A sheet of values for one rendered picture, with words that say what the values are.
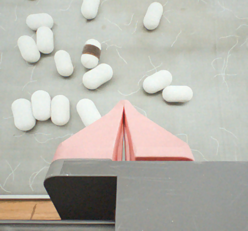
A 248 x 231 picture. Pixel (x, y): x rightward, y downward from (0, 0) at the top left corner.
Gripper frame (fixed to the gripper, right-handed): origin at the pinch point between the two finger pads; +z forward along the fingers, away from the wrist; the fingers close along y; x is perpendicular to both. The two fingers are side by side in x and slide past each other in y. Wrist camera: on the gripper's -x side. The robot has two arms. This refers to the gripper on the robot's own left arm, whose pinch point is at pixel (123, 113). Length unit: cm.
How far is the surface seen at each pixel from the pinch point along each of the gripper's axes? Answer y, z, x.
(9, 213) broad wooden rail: 11.5, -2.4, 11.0
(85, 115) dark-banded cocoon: 4.1, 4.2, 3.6
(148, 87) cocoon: -2.7, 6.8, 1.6
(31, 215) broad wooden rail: 9.2, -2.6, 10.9
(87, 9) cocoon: 4.5, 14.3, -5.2
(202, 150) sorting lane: -8.9, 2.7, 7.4
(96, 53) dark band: 3.2, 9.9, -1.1
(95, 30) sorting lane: 3.9, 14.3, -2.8
